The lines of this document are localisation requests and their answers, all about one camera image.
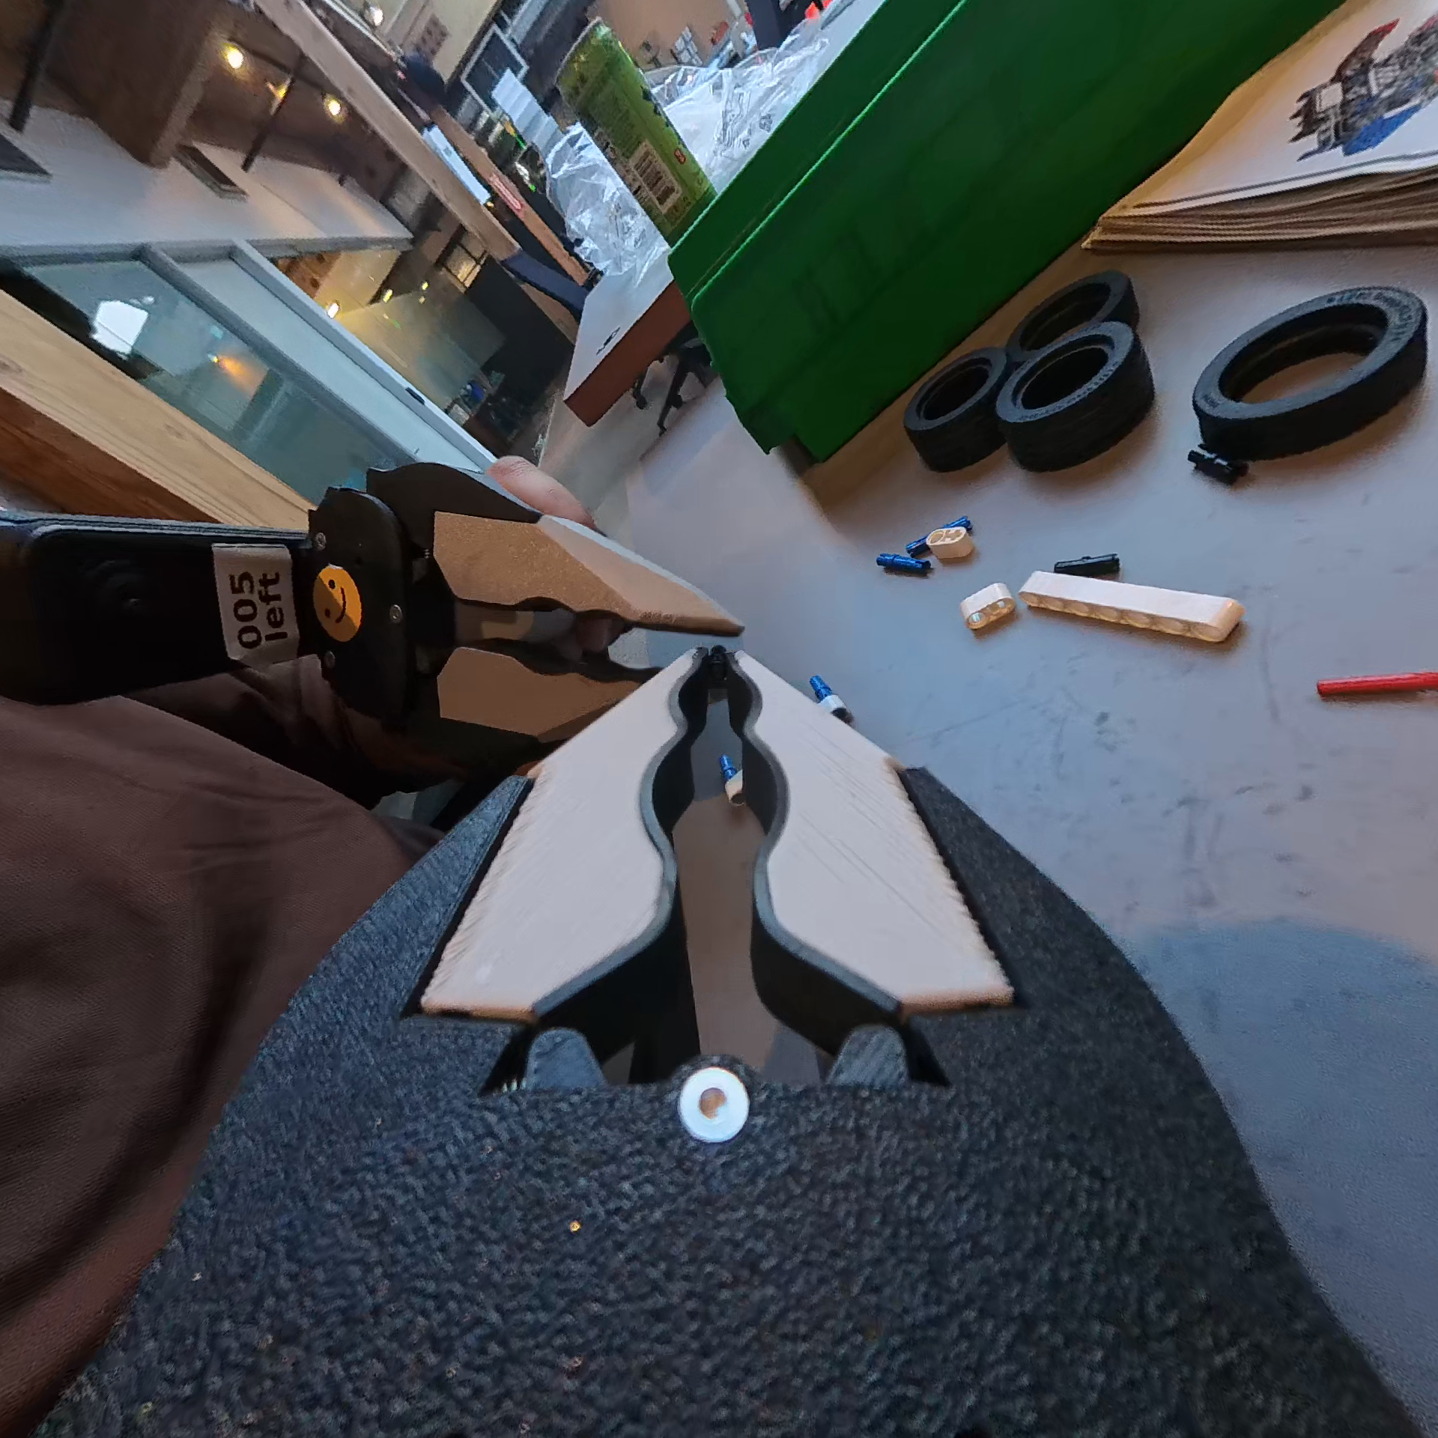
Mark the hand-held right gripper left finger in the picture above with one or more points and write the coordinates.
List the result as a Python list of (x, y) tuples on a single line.
[(550, 886)]

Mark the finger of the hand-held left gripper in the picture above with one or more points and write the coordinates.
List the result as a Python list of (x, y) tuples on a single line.
[(561, 567), (517, 697)]

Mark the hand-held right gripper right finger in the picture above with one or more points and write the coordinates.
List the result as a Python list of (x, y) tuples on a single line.
[(866, 886)]

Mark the white toy beam with pins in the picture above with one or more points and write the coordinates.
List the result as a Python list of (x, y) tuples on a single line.
[(837, 706)]

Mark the white toy axle connector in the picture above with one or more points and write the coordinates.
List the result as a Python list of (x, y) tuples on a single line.
[(952, 544)]

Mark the grey desk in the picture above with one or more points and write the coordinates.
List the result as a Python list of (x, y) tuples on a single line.
[(1122, 808)]

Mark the person's left hand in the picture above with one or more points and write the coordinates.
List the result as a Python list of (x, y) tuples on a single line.
[(538, 488)]

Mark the wooden beam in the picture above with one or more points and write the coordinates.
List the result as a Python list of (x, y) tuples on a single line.
[(111, 427)]

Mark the white table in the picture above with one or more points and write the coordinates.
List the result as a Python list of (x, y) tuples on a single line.
[(628, 325)]

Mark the glass balustrade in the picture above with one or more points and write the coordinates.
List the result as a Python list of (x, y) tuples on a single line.
[(280, 392)]

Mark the short white toy beam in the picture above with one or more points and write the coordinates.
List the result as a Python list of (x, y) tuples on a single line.
[(988, 607)]

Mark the person's brown shirt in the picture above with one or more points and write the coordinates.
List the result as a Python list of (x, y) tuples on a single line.
[(169, 953)]

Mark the long white toy beam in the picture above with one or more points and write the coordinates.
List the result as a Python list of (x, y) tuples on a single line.
[(1122, 603)]

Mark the black rubber toy tire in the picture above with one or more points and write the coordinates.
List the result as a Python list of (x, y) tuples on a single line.
[(1122, 415), (1107, 293), (933, 444), (1224, 421)]

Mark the green canister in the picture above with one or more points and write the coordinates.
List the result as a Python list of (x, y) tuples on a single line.
[(617, 122)]

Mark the clear plastic bag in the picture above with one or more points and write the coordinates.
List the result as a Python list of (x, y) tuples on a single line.
[(730, 90)]

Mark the green plastic box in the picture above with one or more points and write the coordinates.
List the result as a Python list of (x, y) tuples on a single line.
[(954, 201)]

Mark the red toy axle pin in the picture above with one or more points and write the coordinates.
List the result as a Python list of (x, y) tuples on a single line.
[(1381, 681)]

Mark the open instruction booklet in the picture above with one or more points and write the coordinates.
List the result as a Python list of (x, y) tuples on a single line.
[(1258, 157)]

